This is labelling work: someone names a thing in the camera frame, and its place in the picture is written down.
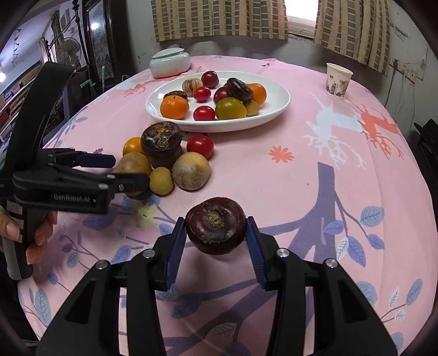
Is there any wall power outlet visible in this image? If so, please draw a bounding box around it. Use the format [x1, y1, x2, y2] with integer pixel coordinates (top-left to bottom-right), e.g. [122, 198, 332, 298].
[393, 59, 426, 84]

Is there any dark water chestnut top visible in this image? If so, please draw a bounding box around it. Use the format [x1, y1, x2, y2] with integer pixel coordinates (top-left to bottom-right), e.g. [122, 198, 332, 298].
[140, 122, 182, 159]

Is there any large orange mandarin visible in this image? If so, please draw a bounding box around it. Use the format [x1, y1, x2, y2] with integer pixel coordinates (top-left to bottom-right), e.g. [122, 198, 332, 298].
[246, 83, 267, 106]

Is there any pink floral tablecloth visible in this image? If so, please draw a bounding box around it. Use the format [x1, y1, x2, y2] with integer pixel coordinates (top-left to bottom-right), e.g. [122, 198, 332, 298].
[18, 56, 437, 355]

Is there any small yellow-green lime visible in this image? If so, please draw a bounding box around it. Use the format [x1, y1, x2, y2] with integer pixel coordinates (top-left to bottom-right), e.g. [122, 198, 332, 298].
[244, 100, 260, 117]

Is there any small tan round fruit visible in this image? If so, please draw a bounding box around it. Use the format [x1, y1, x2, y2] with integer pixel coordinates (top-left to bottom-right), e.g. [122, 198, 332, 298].
[149, 167, 174, 196]

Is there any tan potato-like fruit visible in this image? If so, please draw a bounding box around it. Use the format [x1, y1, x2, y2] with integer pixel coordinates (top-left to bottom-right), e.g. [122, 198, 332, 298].
[114, 152, 152, 200]

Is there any dark red plum back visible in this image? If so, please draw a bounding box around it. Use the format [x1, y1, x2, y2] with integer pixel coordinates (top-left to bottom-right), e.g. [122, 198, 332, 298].
[201, 70, 219, 89]

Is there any right checkered curtain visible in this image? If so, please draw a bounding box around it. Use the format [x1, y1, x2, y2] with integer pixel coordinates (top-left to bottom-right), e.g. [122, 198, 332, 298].
[314, 0, 390, 76]

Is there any standing fan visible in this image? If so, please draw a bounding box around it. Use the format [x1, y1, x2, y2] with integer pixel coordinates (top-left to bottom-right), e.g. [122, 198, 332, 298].
[56, 37, 82, 69]

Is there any white oval plate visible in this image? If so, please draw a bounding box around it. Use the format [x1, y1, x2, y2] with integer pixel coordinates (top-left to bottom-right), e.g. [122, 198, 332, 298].
[146, 70, 290, 133]

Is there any striped pepino melon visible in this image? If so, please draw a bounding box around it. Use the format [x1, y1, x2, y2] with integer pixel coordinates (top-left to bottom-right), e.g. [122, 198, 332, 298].
[182, 78, 203, 97]

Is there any white lidded ceramic jar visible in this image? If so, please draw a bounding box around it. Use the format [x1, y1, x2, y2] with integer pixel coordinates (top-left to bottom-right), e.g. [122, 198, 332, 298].
[149, 47, 192, 79]

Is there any red cherry tomato back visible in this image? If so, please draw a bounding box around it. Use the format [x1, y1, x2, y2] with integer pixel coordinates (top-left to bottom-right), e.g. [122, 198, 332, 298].
[186, 135, 215, 160]

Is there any dark wooden cabinet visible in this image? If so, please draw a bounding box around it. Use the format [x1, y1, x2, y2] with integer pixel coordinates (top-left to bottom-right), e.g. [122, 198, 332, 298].
[82, 0, 134, 93]

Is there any checkered curtain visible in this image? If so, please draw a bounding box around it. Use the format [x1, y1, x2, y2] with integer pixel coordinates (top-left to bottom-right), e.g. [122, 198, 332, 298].
[151, 0, 288, 42]
[314, 0, 390, 76]

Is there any person's left hand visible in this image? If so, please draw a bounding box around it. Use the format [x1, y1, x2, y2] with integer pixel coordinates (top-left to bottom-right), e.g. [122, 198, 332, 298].
[0, 210, 59, 265]

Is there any small orange mandarin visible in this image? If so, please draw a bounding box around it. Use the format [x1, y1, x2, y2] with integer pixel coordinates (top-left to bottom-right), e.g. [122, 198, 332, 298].
[160, 96, 189, 120]

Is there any patterned paper cup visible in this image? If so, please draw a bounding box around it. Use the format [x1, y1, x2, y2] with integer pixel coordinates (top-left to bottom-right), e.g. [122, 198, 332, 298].
[325, 62, 353, 99]

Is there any dark water chestnut front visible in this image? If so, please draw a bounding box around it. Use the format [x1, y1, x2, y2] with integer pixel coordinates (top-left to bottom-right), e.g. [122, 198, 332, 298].
[185, 197, 246, 255]

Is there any left checkered curtain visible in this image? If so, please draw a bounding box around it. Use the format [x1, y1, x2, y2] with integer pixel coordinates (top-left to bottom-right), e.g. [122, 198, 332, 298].
[151, 0, 288, 42]

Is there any orange-yellow tomato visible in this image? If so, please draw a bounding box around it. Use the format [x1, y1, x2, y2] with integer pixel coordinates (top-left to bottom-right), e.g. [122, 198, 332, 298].
[122, 136, 144, 156]

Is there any dark red plum front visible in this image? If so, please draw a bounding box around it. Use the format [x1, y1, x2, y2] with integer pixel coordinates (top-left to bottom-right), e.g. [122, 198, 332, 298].
[213, 86, 229, 105]

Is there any dark water chestnut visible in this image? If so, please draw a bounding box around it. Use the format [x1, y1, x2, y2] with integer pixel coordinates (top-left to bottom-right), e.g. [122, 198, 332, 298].
[140, 122, 182, 159]
[185, 197, 246, 255]
[226, 77, 253, 103]
[164, 90, 188, 100]

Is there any green-yellow citrus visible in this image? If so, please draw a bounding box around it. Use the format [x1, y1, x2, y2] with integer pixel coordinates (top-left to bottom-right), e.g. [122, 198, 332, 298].
[215, 97, 246, 120]

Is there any dark red plum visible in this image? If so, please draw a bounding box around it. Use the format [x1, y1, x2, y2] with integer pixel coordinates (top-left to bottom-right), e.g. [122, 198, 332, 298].
[213, 86, 229, 105]
[201, 70, 219, 89]

